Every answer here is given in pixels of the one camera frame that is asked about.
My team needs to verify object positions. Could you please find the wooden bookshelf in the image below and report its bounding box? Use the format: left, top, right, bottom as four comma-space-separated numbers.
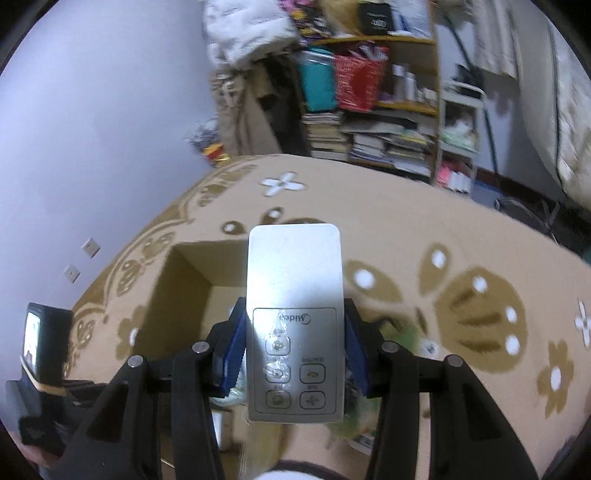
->
294, 0, 442, 183

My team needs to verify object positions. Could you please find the red gift bag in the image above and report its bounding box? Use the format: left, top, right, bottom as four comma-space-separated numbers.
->
335, 47, 390, 113

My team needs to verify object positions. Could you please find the colourful snack bag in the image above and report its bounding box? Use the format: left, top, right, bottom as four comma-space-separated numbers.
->
186, 117, 230, 168

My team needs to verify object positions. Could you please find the tan hanging coat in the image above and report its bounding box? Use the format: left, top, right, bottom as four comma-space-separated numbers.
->
209, 72, 281, 157

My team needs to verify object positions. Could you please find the teal storage bag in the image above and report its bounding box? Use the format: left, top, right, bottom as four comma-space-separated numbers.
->
295, 48, 338, 113

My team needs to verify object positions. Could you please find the white puffer jacket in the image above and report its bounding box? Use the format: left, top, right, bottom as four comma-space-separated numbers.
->
204, 0, 300, 71

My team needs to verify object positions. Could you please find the cardboard box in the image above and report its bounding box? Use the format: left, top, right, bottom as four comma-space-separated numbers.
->
133, 239, 253, 469

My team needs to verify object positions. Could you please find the beige curtain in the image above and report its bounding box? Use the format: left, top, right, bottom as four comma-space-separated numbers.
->
471, 0, 519, 80

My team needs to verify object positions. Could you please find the stack of books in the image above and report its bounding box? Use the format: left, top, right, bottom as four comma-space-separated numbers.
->
301, 110, 351, 162

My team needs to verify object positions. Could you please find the white square power adapter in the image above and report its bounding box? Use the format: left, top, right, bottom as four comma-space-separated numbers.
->
211, 409, 245, 452

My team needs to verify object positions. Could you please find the round cartoon earphone case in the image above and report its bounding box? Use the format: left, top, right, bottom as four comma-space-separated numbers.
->
211, 372, 247, 408

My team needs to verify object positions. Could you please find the white rolling cart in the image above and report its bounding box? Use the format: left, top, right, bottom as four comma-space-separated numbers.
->
435, 80, 486, 197

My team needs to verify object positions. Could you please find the blonde wig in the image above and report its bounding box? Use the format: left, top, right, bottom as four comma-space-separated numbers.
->
321, 0, 360, 35

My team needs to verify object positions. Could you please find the cream padded office chair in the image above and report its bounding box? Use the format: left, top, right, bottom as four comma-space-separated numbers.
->
515, 20, 590, 209

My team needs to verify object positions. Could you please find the black box with 40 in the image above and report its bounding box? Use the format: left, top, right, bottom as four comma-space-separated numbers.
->
356, 1, 394, 36

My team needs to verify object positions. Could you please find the white Audeo remote control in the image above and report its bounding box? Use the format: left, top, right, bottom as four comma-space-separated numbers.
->
245, 223, 346, 424

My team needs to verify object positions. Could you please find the wall socket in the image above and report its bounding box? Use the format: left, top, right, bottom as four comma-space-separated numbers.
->
63, 265, 80, 283
82, 238, 100, 258

